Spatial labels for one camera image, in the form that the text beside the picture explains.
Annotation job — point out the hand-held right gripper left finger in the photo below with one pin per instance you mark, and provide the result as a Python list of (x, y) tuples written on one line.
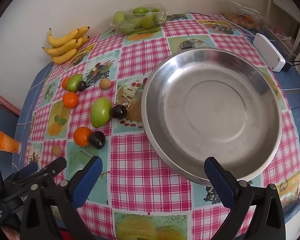
[(88, 180)]

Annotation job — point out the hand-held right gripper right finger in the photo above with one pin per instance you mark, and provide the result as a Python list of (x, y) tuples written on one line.
[(218, 182)]

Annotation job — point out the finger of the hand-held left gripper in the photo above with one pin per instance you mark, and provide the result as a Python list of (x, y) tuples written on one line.
[(52, 166), (27, 169)]

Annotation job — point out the dark plum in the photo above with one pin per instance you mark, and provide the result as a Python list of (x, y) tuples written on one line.
[(98, 140)]

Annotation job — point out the orange tangerine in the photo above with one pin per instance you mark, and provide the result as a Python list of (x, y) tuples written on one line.
[(70, 100), (65, 83), (82, 136)]

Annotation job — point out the large green mango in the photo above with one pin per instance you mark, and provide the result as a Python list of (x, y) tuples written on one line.
[(101, 112)]

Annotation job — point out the round steel plate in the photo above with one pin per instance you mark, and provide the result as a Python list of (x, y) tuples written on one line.
[(210, 110)]

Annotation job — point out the dark cherry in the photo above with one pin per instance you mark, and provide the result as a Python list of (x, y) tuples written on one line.
[(82, 86), (118, 111)]

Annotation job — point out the small green mango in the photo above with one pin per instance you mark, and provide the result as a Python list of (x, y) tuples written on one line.
[(74, 82)]

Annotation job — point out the bag of green fruits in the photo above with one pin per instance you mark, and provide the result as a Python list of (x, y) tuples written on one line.
[(140, 20)]

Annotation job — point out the orange plastic cup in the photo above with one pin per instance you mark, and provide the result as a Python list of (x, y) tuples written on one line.
[(7, 143)]

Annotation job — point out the pink checkered printed tablecloth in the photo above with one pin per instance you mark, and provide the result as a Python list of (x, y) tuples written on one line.
[(145, 180)]

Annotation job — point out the pink bar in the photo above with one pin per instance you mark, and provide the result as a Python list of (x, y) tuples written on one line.
[(5, 101)]

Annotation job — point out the yellow banana bunch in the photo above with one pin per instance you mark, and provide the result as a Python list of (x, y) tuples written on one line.
[(62, 47)]

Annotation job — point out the white plastic card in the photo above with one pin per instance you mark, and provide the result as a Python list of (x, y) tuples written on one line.
[(267, 51)]

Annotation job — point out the bag of brown nuts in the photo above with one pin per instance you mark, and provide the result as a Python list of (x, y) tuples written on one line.
[(242, 20)]

